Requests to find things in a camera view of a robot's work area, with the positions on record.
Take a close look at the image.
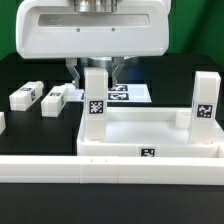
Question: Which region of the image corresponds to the white desk top tray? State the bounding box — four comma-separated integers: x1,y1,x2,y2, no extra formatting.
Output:
77,107,224,158

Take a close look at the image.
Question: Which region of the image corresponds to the white block at left edge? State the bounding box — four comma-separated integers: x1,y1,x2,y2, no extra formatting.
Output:
0,112,6,135

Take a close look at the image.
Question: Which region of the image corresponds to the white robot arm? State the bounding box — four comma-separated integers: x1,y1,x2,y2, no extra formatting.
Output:
16,0,171,78

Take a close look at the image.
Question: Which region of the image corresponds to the white marker base plate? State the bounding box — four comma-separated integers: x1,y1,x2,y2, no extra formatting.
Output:
65,83,152,103

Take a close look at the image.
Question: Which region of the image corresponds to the white front fence bar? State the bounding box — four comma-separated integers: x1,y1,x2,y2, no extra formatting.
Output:
0,156,224,185

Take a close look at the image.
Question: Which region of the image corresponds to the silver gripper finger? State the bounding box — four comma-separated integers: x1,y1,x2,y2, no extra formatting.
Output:
111,57,124,86
66,58,80,89

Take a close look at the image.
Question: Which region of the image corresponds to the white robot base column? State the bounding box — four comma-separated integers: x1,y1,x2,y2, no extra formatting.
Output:
79,56,138,68

